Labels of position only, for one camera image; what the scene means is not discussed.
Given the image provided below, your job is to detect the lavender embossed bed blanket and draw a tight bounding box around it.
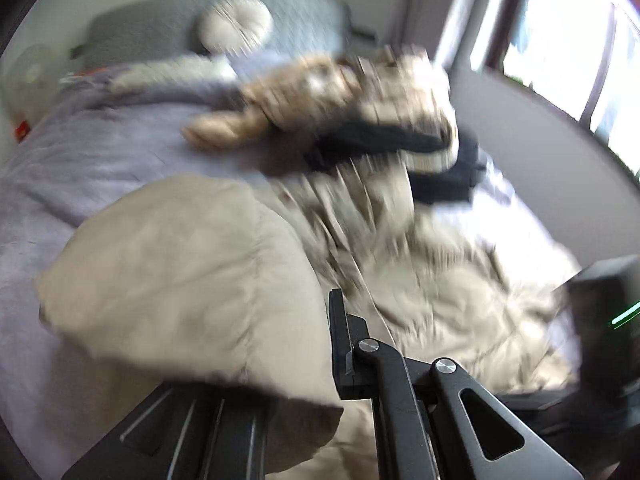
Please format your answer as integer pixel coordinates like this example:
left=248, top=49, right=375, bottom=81
left=1, top=73, right=554, bottom=479

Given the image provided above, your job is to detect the window with dark frame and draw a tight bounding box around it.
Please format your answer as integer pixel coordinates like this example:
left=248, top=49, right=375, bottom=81
left=469, top=0, right=639, bottom=179

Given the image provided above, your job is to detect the white round fan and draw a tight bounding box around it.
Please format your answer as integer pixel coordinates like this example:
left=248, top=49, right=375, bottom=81
left=1, top=44, right=64, bottom=127

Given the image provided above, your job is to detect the tan plaid garment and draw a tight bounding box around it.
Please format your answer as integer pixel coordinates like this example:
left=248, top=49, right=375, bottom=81
left=182, top=44, right=460, bottom=174

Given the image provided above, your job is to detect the black garment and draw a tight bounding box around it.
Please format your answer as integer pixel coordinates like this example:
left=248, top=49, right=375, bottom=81
left=305, top=120, right=487, bottom=205

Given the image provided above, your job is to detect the grey quilted headboard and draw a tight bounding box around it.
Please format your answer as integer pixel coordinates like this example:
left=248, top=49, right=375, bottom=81
left=79, top=0, right=352, bottom=70

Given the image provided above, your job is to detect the beige puffer jacket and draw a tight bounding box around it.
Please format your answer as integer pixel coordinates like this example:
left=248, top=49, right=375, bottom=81
left=37, top=159, right=578, bottom=479

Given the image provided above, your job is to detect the round cream cushion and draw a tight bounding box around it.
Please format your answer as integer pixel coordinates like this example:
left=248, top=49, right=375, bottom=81
left=196, top=0, right=273, bottom=55

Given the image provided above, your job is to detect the light grey-green garment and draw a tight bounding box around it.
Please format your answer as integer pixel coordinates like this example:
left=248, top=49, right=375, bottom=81
left=110, top=54, right=238, bottom=94

